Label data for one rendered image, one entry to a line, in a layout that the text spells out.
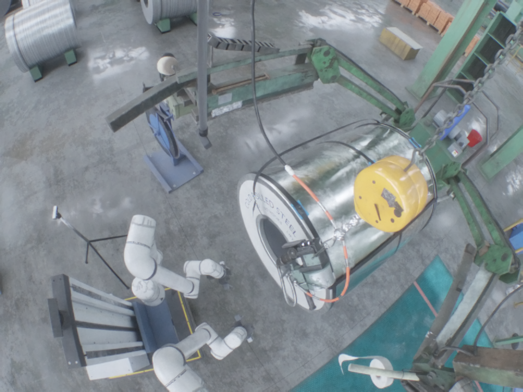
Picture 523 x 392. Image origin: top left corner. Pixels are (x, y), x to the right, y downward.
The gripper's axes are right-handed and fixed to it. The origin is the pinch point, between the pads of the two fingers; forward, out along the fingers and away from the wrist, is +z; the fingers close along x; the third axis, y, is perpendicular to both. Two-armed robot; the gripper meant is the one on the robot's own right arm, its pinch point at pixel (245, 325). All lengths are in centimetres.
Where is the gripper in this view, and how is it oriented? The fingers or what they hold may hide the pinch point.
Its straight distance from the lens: 190.8
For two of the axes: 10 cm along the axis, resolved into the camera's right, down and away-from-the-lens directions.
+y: -8.6, 5.0, 0.4
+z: 1.6, 1.9, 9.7
